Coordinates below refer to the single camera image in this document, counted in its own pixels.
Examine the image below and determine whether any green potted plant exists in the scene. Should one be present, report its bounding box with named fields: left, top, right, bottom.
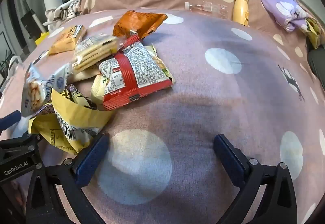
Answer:
left=0, top=51, right=16, bottom=75

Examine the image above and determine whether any yellow green packet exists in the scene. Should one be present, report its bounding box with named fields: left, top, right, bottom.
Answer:
left=305, top=18, right=322, bottom=49

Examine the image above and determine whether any striped cloth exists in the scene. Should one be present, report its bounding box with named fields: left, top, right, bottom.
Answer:
left=43, top=0, right=82, bottom=32

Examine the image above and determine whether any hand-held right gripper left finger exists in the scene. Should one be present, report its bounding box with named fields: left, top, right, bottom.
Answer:
left=24, top=133, right=110, bottom=224

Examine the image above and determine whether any pink polka dot bedsheet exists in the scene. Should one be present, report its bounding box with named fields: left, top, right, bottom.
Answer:
left=0, top=8, right=325, bottom=224

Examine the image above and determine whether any yellow bottle red cap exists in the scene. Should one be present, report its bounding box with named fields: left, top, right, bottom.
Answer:
left=232, top=0, right=250, bottom=27

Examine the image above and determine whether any blue white snack packet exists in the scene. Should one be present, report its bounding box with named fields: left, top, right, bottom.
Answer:
left=21, top=62, right=74, bottom=118

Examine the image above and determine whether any small yellow box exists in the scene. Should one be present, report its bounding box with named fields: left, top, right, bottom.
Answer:
left=34, top=32, right=50, bottom=46

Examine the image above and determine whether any yellow snack packet purple trim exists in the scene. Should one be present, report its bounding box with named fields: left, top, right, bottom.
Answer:
left=28, top=84, right=114, bottom=155

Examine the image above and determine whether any yellow orange snack packet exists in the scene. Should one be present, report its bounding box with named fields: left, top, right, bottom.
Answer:
left=48, top=25, right=87, bottom=55

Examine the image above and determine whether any clear plastic bottle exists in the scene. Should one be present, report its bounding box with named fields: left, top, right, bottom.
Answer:
left=185, top=1, right=229, bottom=20

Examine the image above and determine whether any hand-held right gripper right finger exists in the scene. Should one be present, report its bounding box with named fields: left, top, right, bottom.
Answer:
left=213, top=134, right=298, bottom=224

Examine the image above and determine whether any clear cracker packet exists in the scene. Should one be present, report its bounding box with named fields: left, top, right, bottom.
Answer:
left=72, top=33, right=120, bottom=73

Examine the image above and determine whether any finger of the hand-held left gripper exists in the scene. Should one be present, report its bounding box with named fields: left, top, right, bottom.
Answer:
left=0, top=110, right=22, bottom=134

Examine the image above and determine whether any purple floral pillow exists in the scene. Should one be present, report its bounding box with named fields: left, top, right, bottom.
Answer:
left=250, top=0, right=318, bottom=34

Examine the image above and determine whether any black and white pole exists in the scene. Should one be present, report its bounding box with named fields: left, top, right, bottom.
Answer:
left=20, top=9, right=43, bottom=40

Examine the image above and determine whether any dark cloth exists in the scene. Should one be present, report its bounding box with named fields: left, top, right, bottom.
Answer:
left=307, top=48, right=325, bottom=80

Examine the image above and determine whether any red snack packet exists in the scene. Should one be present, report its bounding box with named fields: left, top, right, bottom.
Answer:
left=99, top=36, right=176, bottom=112

